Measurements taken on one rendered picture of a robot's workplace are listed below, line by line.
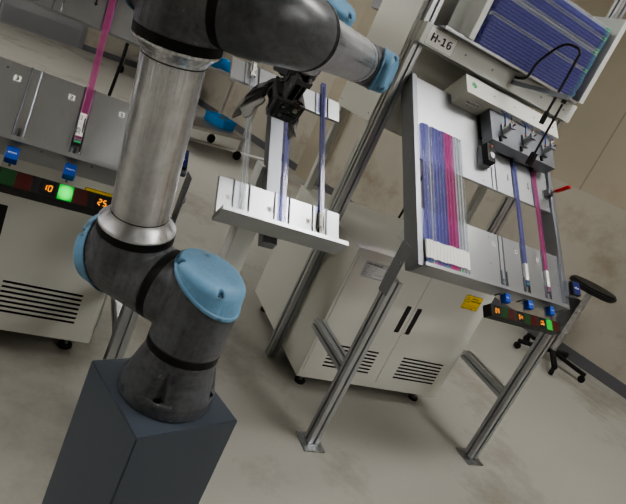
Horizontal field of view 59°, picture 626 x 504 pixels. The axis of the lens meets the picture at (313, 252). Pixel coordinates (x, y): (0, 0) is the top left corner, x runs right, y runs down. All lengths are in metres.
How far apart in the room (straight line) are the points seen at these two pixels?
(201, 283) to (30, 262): 1.01
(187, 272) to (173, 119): 0.21
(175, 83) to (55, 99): 0.66
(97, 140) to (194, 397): 0.68
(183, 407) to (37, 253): 0.95
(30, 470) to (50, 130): 0.79
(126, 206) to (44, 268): 0.95
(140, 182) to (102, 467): 0.43
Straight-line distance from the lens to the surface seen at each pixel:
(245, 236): 1.55
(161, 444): 0.88
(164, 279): 0.82
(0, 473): 1.54
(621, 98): 4.59
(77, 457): 1.02
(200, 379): 0.87
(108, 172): 1.30
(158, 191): 0.80
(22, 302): 1.81
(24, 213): 1.68
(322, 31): 0.70
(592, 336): 4.40
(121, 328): 1.49
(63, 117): 1.35
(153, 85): 0.75
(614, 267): 4.37
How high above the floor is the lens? 1.10
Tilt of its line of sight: 17 degrees down
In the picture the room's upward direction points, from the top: 25 degrees clockwise
